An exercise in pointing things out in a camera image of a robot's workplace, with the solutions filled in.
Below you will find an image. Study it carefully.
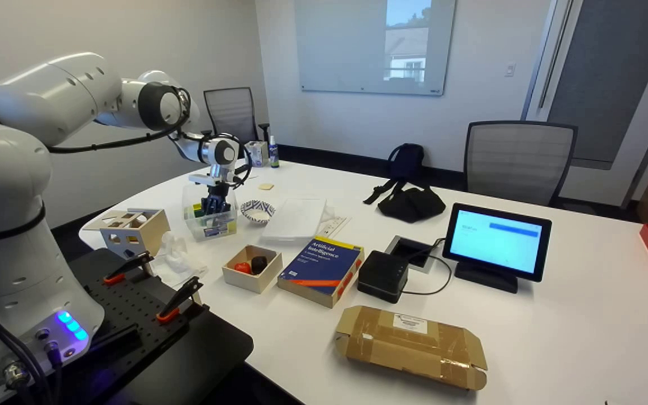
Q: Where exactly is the blue book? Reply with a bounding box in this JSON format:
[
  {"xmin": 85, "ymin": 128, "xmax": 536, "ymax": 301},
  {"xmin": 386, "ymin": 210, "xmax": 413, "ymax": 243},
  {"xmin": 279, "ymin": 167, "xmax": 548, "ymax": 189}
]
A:
[{"xmin": 275, "ymin": 235, "xmax": 367, "ymax": 310}]

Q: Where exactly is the brown cardboard box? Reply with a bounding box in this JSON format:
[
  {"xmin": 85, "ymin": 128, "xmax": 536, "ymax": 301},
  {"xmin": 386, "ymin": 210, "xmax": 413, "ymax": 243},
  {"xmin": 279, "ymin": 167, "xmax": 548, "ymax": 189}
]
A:
[{"xmin": 330, "ymin": 301, "xmax": 490, "ymax": 394}]

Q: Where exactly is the white paper sheet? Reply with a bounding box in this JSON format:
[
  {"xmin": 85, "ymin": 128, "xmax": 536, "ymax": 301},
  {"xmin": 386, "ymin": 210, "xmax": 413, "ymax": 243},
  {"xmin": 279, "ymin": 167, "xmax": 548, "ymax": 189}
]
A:
[{"xmin": 258, "ymin": 192, "xmax": 328, "ymax": 247}]

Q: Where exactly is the crumpled white plastic wrap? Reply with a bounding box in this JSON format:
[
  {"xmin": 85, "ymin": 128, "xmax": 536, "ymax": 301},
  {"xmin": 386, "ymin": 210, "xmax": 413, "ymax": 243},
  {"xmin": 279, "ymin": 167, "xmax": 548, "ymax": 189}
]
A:
[{"xmin": 149, "ymin": 229, "xmax": 210, "ymax": 283}]

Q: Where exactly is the grey mesh office chair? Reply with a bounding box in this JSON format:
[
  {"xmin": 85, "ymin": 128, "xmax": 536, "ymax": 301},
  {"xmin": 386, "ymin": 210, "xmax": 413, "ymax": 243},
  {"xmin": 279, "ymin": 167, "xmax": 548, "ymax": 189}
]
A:
[{"xmin": 464, "ymin": 119, "xmax": 581, "ymax": 210}]

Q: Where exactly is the white printed sheet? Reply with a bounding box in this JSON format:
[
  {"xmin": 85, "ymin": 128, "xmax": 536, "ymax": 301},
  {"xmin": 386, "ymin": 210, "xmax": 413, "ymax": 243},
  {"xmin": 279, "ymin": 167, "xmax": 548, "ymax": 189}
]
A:
[{"xmin": 314, "ymin": 212, "xmax": 351, "ymax": 238}]

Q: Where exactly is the small dark spray bottle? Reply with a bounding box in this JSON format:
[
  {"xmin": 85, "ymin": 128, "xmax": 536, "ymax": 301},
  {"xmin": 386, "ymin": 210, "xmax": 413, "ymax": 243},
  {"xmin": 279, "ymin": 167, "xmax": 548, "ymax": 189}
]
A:
[{"xmin": 265, "ymin": 121, "xmax": 280, "ymax": 169}]

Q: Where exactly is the black cube device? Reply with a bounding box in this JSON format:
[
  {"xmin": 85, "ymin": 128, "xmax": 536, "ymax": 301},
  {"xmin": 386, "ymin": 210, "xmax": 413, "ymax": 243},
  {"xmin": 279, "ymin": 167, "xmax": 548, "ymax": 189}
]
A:
[{"xmin": 356, "ymin": 247, "xmax": 411, "ymax": 307}]

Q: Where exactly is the clear plastic lunch box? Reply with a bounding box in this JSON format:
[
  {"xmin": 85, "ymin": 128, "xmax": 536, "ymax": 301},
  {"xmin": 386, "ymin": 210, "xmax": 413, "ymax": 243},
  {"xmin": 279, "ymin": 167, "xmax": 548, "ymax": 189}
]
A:
[{"xmin": 179, "ymin": 187, "xmax": 241, "ymax": 243}]

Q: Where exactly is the black tablet cable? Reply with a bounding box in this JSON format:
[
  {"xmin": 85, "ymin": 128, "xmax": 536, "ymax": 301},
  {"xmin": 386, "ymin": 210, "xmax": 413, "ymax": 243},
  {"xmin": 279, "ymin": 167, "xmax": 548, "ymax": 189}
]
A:
[{"xmin": 402, "ymin": 236, "xmax": 456, "ymax": 297}]

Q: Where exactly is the wooden shape sorter box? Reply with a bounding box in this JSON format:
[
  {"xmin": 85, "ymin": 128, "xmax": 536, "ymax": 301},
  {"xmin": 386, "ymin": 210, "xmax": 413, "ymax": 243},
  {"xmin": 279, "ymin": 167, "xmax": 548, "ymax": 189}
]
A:
[{"xmin": 97, "ymin": 205, "xmax": 170, "ymax": 262}]

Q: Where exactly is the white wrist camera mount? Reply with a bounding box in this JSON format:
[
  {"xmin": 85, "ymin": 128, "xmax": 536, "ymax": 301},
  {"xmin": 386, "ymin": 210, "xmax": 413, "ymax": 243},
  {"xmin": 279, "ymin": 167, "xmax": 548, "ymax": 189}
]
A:
[{"xmin": 186, "ymin": 169, "xmax": 230, "ymax": 189}]

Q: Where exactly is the black clamp with orange tips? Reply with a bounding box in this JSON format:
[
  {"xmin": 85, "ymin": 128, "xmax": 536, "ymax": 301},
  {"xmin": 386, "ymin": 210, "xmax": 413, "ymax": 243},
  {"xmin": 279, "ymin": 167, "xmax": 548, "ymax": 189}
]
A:
[
  {"xmin": 102, "ymin": 252, "xmax": 154, "ymax": 290},
  {"xmin": 152, "ymin": 274, "xmax": 207, "ymax": 327}
]

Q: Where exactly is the white tissue box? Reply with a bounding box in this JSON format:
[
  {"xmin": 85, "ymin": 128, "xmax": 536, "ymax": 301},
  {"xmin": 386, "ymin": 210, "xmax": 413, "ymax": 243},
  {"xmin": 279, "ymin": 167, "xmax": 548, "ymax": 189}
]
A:
[{"xmin": 246, "ymin": 139, "xmax": 269, "ymax": 169}]

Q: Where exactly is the wall whiteboard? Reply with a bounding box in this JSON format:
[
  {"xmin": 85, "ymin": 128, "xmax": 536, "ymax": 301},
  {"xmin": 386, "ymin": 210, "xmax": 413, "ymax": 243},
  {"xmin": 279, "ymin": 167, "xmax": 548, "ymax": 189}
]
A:
[{"xmin": 294, "ymin": 0, "xmax": 458, "ymax": 100}]

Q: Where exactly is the small wooden box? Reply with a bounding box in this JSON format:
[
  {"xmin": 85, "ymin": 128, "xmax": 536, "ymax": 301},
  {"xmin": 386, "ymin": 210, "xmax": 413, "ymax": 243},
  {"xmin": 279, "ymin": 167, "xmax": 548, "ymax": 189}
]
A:
[{"xmin": 220, "ymin": 243, "xmax": 286, "ymax": 295}]

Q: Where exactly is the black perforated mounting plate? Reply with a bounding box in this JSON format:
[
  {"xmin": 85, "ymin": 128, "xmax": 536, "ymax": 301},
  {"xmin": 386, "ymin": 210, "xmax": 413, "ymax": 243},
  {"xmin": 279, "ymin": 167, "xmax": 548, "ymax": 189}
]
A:
[{"xmin": 62, "ymin": 246, "xmax": 256, "ymax": 405}]

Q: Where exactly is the black bag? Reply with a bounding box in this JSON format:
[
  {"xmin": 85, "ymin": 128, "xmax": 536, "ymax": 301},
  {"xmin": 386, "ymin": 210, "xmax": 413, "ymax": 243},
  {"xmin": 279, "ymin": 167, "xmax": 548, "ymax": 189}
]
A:
[{"xmin": 361, "ymin": 143, "xmax": 447, "ymax": 226}]

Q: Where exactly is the black mesh chair with armrests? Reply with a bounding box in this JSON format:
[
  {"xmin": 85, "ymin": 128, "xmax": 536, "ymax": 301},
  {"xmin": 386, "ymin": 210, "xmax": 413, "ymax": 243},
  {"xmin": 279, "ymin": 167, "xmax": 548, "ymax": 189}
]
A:
[{"xmin": 199, "ymin": 85, "xmax": 273, "ymax": 164}]

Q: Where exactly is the black tablet with stand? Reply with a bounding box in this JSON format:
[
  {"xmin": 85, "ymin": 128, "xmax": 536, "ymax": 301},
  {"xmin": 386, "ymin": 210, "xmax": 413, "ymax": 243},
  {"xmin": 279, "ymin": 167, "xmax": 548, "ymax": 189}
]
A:
[{"xmin": 440, "ymin": 201, "xmax": 554, "ymax": 295}]

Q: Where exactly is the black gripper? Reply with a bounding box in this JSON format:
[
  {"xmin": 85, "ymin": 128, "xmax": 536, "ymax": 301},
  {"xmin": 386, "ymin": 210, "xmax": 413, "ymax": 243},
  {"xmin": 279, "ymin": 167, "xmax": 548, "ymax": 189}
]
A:
[{"xmin": 199, "ymin": 176, "xmax": 233, "ymax": 221}]

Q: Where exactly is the blue patterned bowl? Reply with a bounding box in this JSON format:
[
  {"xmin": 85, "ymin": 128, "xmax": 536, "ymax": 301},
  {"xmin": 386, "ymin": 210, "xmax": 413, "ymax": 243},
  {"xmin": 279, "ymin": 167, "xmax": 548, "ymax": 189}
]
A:
[{"xmin": 238, "ymin": 197, "xmax": 279, "ymax": 227}]

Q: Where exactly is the black table socket box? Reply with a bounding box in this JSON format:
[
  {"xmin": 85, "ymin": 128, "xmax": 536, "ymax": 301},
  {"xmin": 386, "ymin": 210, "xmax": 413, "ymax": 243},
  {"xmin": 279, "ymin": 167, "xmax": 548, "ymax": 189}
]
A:
[{"xmin": 383, "ymin": 235, "xmax": 438, "ymax": 274}]

